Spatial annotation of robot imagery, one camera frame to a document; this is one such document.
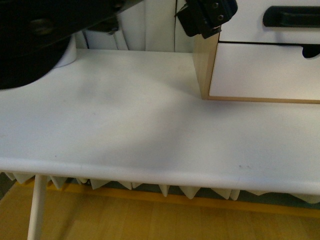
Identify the white drawer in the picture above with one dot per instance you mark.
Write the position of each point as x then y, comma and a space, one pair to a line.
246, 26
260, 72

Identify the white table leg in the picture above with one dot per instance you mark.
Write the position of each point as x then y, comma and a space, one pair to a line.
37, 208

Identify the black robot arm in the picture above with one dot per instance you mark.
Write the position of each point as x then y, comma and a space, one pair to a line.
35, 34

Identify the black drawer handle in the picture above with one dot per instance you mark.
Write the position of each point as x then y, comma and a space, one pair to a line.
292, 17

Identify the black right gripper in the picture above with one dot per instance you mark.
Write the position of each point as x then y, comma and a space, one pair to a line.
205, 17

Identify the wooden drawer cabinet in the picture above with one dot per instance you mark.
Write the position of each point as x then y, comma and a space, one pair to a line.
203, 65

